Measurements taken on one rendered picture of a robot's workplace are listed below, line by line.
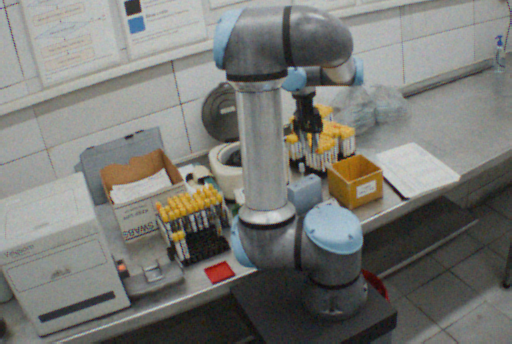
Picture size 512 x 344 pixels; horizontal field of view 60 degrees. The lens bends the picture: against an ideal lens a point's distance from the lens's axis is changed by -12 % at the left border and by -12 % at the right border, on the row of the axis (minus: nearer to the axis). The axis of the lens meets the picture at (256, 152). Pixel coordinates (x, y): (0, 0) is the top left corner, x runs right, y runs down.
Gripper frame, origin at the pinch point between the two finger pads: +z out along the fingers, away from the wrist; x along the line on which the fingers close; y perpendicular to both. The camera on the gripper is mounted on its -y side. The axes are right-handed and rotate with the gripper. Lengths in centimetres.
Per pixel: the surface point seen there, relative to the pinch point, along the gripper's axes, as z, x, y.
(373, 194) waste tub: 14.7, 17.0, 9.3
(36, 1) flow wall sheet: -61, -77, -16
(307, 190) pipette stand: 8.6, -3.4, 9.4
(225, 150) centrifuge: 5.6, -27.7, -19.3
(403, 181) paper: 16.1, 28.8, 3.5
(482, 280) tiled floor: 107, 83, -26
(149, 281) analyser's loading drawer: 10, -49, 38
